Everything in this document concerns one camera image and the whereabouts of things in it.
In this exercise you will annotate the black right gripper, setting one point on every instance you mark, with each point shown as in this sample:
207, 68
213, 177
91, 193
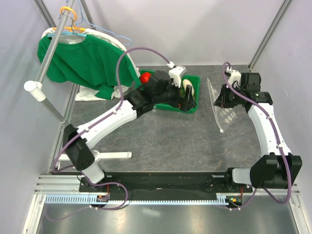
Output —
222, 101

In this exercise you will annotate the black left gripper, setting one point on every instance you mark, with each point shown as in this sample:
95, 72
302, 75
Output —
187, 102

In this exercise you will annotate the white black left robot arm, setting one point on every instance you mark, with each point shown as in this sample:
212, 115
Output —
80, 141

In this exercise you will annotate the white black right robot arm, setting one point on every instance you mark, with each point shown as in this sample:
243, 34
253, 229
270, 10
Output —
278, 167

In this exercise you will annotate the white radish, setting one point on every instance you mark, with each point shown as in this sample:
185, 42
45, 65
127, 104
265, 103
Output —
188, 84

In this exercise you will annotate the green plastic tray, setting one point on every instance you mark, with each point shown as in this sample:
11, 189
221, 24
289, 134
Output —
195, 97

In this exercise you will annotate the red tomato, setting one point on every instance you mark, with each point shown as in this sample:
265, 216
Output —
144, 77

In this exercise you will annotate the green t-shirt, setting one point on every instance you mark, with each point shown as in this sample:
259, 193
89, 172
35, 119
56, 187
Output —
94, 63

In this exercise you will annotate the white t-shirt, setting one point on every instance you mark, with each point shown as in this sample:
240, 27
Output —
87, 94

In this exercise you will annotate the silver clothes rack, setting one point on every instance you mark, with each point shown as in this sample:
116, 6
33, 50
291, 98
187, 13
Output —
46, 69

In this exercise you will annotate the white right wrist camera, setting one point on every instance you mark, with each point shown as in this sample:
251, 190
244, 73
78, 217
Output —
233, 75

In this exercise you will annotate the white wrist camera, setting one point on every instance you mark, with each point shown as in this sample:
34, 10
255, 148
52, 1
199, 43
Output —
233, 75
176, 73

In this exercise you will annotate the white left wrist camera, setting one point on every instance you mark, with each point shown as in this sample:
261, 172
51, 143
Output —
176, 73

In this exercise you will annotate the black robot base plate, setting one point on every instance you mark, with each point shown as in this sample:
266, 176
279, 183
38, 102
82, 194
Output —
211, 182

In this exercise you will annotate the white slotted cable duct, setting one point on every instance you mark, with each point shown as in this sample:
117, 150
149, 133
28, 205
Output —
99, 200

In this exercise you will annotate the blue wire hanger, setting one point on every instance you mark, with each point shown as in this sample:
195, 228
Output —
87, 18

